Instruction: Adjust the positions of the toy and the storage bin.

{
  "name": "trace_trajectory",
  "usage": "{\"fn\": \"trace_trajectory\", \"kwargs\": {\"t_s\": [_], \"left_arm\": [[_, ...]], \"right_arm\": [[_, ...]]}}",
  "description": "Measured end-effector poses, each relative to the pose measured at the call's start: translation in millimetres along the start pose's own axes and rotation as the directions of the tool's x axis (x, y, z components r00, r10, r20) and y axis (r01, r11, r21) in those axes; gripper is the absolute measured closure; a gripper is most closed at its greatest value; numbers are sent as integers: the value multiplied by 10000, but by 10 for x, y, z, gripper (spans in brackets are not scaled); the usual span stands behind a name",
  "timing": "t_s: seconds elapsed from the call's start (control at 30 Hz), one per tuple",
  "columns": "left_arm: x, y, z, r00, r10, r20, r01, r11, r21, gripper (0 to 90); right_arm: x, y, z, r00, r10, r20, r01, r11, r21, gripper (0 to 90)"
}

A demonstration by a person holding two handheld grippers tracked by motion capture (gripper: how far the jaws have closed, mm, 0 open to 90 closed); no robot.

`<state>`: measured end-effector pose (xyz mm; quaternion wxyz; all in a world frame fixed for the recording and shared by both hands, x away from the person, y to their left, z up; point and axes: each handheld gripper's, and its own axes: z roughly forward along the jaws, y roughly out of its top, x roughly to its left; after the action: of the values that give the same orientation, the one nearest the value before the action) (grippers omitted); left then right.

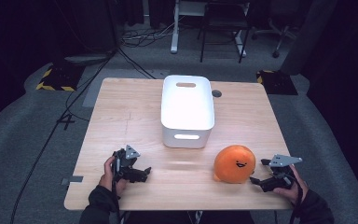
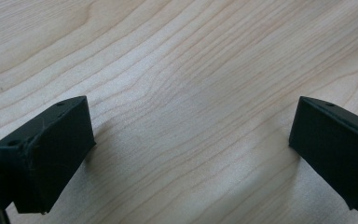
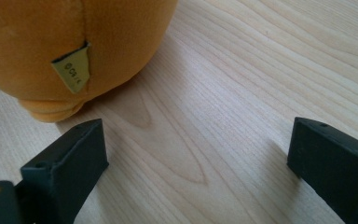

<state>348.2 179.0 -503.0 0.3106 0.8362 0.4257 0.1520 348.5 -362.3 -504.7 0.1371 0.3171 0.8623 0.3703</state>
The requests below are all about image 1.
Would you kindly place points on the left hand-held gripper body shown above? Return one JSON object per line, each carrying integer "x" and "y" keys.
{"x": 125, "y": 162}

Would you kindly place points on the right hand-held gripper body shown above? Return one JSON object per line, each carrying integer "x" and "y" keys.
{"x": 280, "y": 171}

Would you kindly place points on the orange round plush toy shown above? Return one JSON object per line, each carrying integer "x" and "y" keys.
{"x": 234, "y": 163}

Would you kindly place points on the white plastic bin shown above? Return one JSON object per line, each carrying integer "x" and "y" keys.
{"x": 187, "y": 109}

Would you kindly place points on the person's left hand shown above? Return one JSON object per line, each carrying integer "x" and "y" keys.
{"x": 107, "y": 177}

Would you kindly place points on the person's right hand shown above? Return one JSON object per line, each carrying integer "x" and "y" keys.
{"x": 295, "y": 189}

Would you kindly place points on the grey tape strip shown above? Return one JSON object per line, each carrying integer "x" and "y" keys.
{"x": 73, "y": 179}

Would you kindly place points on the grey table grommet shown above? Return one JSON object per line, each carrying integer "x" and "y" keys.
{"x": 216, "y": 93}

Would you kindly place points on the grey stand base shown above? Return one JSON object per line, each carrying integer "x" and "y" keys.
{"x": 87, "y": 58}

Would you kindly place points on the white desk leg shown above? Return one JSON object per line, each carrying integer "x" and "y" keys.
{"x": 175, "y": 31}
{"x": 240, "y": 43}

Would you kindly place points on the office swivel chair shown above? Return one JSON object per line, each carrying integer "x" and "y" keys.
{"x": 276, "y": 34}

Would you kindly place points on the grey curtain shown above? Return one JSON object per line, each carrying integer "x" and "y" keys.
{"x": 307, "y": 34}

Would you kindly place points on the black metal chair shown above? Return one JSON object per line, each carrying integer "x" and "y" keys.
{"x": 225, "y": 21}

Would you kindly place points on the black yellow striped base plate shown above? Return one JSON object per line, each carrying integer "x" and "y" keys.
{"x": 60, "y": 77}
{"x": 278, "y": 82}

